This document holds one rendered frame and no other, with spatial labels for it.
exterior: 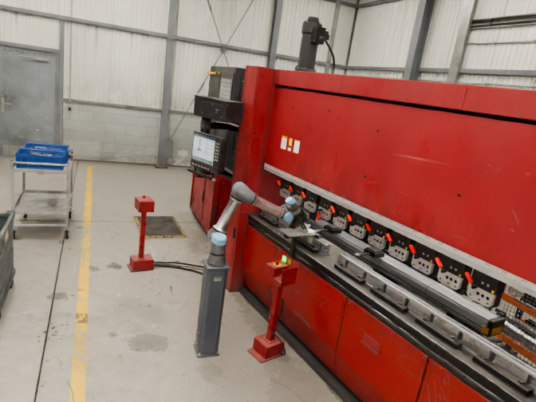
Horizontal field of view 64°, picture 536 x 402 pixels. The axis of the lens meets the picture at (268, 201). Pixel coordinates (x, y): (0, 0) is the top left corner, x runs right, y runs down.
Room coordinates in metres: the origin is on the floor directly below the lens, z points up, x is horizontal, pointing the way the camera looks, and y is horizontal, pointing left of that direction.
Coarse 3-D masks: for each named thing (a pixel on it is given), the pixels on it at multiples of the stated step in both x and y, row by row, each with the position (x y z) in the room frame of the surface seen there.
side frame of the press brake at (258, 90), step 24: (264, 72) 4.13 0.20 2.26; (264, 96) 4.15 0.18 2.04; (264, 120) 4.17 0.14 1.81; (240, 144) 4.23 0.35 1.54; (264, 144) 4.19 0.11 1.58; (240, 168) 4.18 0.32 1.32; (264, 192) 4.23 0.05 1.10; (240, 216) 4.10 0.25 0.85; (240, 240) 4.12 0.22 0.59; (240, 264) 4.14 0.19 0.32
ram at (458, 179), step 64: (320, 128) 3.54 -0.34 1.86; (384, 128) 2.95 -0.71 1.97; (448, 128) 2.54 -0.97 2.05; (512, 128) 2.23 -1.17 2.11; (320, 192) 3.42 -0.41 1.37; (384, 192) 2.85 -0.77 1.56; (448, 192) 2.45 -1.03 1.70; (512, 192) 2.15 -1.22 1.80; (448, 256) 2.36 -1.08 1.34; (512, 256) 2.07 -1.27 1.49
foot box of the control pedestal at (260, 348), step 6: (258, 336) 3.18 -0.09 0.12; (264, 336) 3.20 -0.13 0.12; (258, 342) 3.12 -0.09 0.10; (264, 342) 3.10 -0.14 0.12; (276, 342) 3.13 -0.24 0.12; (282, 342) 3.14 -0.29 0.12; (252, 348) 3.16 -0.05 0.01; (258, 348) 3.11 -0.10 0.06; (264, 348) 3.06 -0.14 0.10; (270, 348) 3.06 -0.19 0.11; (276, 348) 3.10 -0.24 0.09; (282, 348) 3.15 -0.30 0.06; (252, 354) 3.08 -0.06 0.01; (258, 354) 3.09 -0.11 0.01; (264, 354) 3.05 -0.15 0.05; (270, 354) 3.07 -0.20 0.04; (276, 354) 3.11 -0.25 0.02; (258, 360) 3.02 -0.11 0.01; (264, 360) 3.03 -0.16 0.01
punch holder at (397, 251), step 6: (396, 234) 2.69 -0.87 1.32; (402, 234) 2.66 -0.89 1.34; (396, 240) 2.69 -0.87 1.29; (402, 240) 2.65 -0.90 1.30; (408, 240) 2.61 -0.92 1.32; (414, 240) 2.62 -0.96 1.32; (390, 246) 2.71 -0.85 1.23; (396, 246) 2.67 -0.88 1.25; (402, 246) 2.64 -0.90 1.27; (408, 246) 2.60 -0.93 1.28; (414, 246) 2.63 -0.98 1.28; (390, 252) 2.71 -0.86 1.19; (396, 252) 2.66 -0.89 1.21; (402, 252) 2.63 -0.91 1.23; (408, 252) 2.61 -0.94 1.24; (402, 258) 2.62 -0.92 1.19; (408, 258) 2.62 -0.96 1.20
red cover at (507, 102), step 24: (288, 72) 4.01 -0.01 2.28; (312, 72) 3.71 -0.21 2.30; (360, 96) 3.18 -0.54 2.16; (384, 96) 2.98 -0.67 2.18; (408, 96) 2.81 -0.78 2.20; (432, 96) 2.65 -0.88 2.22; (456, 96) 2.51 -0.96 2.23; (480, 96) 2.39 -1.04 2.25; (504, 96) 2.28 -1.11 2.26; (528, 96) 2.18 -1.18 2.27
